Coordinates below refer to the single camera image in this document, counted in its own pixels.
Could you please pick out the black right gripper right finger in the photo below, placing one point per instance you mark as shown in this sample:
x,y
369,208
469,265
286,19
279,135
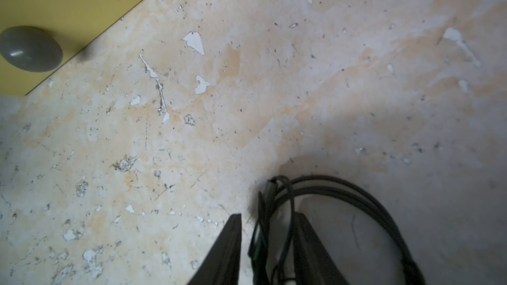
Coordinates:
x,y
312,262

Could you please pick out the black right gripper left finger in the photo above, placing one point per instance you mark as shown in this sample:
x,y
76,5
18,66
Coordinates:
x,y
222,263

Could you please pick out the black wired earphones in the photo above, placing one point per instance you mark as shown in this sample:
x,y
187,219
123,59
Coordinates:
x,y
358,232

